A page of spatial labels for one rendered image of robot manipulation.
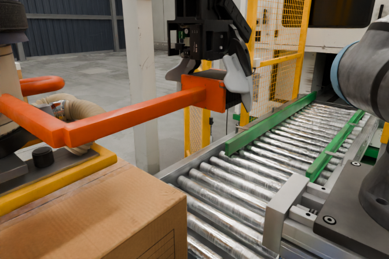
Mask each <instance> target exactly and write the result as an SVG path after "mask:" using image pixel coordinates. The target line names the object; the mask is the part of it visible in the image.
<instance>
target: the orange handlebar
mask: <svg viewBox="0 0 389 259"><path fill-rule="evenodd" d="M19 81H20V86H21V93H22V95H23V97H27V96H31V95H37V94H43V93H48V92H52V91H57V90H60V89H62V88H63V87H64V86H65V80H64V79H63V78H61V77H59V76H40V77H32V78H27V79H20V80H19ZM205 100H206V89H205V88H204V87H200V86H196V87H192V88H189V89H186V90H182V91H179V92H175V93H172V94H168V95H165V96H162V97H158V98H154V99H151V100H148V101H144V102H140V103H137V104H134V105H130V106H126V107H123V108H120V109H116V110H113V111H110V112H106V113H102V114H98V115H96V116H92V117H88V118H85V119H81V120H78V121H74V122H71V123H65V122H63V121H61V120H59V119H57V118H55V117H53V116H51V115H49V114H47V113H46V112H44V111H42V110H40V109H38V108H36V107H34V106H32V105H30V104H28V103H26V102H24V101H22V100H20V99H18V98H16V97H14V96H12V95H10V94H7V93H5V94H2V96H1V97H0V112H1V113H2V114H4V115H5V116H6V117H8V118H10V119H11V120H13V121H14V122H15V123H17V124H18V125H20V126H21V127H23V128H24V129H26V130H27V131H28V132H30V133H32V134H33V135H35V136H36V137H37V138H39V139H40V140H42V141H43V142H45V143H46V144H48V145H49V146H51V147H52V148H54V149H58V148H61V147H64V146H68V147H70V148H74V147H78V146H81V145H84V144H86V143H89V142H92V141H94V140H97V139H100V138H103V137H105V136H108V135H111V134H114V133H117V132H119V131H122V130H125V129H128V128H130V127H133V126H136V125H138V124H142V123H144V122H147V121H149V120H153V119H155V118H158V117H160V116H164V115H166V114H169V113H172V112H174V111H177V110H180V109H183V108H185V107H188V106H191V105H194V104H196V103H199V102H202V101H205Z"/></svg>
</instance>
